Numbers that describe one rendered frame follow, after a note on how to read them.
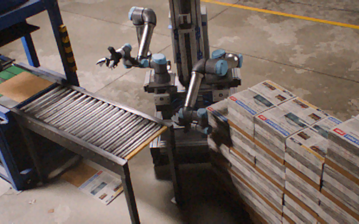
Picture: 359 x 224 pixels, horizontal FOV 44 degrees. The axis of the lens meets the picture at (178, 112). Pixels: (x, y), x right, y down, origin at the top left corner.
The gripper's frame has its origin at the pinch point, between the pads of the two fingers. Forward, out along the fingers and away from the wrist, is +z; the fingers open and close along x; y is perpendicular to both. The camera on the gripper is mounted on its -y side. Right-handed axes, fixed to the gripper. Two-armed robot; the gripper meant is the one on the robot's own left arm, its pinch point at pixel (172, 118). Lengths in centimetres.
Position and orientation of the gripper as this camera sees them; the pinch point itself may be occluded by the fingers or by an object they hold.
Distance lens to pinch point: 342.8
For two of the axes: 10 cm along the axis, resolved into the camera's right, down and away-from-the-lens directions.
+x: -6.2, 4.9, -6.1
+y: -1.0, -8.2, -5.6
